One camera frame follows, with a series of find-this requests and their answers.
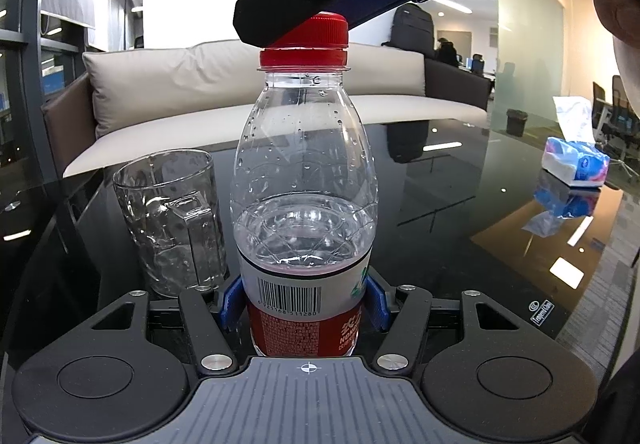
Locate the person's right forearm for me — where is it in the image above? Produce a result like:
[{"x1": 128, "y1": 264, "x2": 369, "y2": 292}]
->
[{"x1": 612, "y1": 42, "x2": 640, "y2": 121}]

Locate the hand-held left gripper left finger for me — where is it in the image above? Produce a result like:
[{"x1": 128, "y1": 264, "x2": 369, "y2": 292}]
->
[{"x1": 90, "y1": 275, "x2": 249, "y2": 375}]

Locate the black trash bin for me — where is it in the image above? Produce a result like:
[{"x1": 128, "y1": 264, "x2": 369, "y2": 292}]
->
[{"x1": 505, "y1": 108, "x2": 530, "y2": 136}]

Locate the black office chair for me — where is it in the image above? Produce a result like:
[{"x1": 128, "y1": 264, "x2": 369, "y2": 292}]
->
[
  {"x1": 592, "y1": 81, "x2": 614, "y2": 146},
  {"x1": 612, "y1": 74, "x2": 640, "y2": 161}
]

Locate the clear plastic water bottle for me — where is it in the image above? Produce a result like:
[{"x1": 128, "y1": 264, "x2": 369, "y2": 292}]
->
[{"x1": 230, "y1": 64, "x2": 377, "y2": 358}]

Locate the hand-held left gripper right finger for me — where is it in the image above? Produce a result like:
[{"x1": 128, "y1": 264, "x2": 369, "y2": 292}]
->
[{"x1": 361, "y1": 269, "x2": 523, "y2": 371}]

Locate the black backpack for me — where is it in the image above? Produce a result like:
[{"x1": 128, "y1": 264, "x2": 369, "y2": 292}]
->
[{"x1": 381, "y1": 2, "x2": 436, "y2": 58}]

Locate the soft tissue pack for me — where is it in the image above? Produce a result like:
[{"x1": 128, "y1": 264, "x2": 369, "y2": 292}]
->
[{"x1": 541, "y1": 96, "x2": 612, "y2": 188}]

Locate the person's right hand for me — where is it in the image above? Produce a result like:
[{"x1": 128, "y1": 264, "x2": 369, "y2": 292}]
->
[{"x1": 592, "y1": 0, "x2": 640, "y2": 45}]

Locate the beige cushioned sofa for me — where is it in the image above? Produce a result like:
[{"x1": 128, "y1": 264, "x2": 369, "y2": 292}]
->
[{"x1": 42, "y1": 38, "x2": 494, "y2": 178}]

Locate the red bottle cap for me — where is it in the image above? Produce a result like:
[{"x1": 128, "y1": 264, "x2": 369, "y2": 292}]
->
[{"x1": 258, "y1": 12, "x2": 350, "y2": 71}]

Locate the clear glass mug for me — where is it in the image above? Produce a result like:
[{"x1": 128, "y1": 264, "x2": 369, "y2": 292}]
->
[{"x1": 112, "y1": 148, "x2": 229, "y2": 299}]

